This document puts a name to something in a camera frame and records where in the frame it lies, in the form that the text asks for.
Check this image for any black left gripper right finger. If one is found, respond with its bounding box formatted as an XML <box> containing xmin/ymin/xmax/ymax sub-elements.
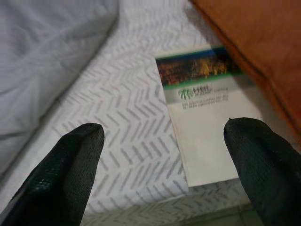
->
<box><xmin>223</xmin><ymin>116</ymin><xmax>301</xmax><ymax>226</ymax></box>

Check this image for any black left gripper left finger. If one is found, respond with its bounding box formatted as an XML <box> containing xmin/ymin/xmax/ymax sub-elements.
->
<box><xmin>0</xmin><ymin>122</ymin><xmax>105</xmax><ymax>226</ymax></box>

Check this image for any white booklet with photo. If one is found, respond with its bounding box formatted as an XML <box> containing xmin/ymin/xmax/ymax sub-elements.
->
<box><xmin>154</xmin><ymin>44</ymin><xmax>264</xmax><ymax>188</ymax></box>

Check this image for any white chevron patterned mattress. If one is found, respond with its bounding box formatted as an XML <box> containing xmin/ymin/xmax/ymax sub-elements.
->
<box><xmin>0</xmin><ymin>0</ymin><xmax>292</xmax><ymax>226</ymax></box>

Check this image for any white duvet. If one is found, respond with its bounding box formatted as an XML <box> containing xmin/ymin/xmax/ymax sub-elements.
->
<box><xmin>0</xmin><ymin>0</ymin><xmax>119</xmax><ymax>175</ymax></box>

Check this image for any orange cushion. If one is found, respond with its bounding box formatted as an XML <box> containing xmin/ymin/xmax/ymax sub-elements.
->
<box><xmin>190</xmin><ymin>0</ymin><xmax>301</xmax><ymax>140</ymax></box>

